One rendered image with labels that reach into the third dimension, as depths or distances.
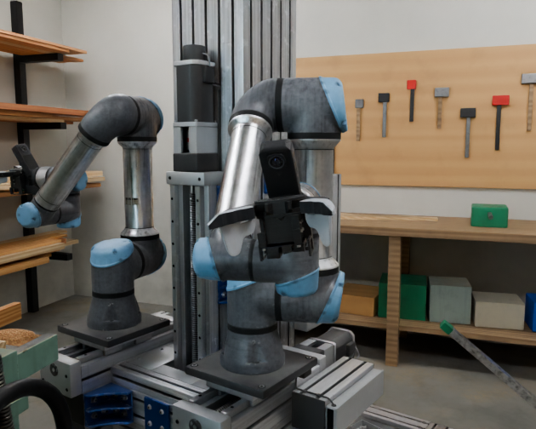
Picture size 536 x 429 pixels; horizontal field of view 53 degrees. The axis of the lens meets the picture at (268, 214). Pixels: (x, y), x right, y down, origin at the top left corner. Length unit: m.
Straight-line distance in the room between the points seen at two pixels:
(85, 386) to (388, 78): 2.94
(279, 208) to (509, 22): 3.28
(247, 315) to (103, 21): 3.90
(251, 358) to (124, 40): 3.77
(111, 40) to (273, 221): 4.14
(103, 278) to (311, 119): 0.75
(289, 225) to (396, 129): 3.12
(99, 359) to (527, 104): 3.04
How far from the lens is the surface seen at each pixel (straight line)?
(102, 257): 1.53
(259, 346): 1.22
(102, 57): 4.82
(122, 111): 1.54
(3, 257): 3.87
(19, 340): 1.28
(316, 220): 0.68
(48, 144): 4.84
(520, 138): 3.80
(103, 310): 1.56
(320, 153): 1.14
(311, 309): 1.18
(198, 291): 1.41
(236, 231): 0.70
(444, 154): 3.79
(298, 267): 0.90
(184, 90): 1.40
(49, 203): 1.67
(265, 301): 1.19
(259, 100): 1.14
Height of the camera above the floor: 1.31
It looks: 7 degrees down
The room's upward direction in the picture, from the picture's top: straight up
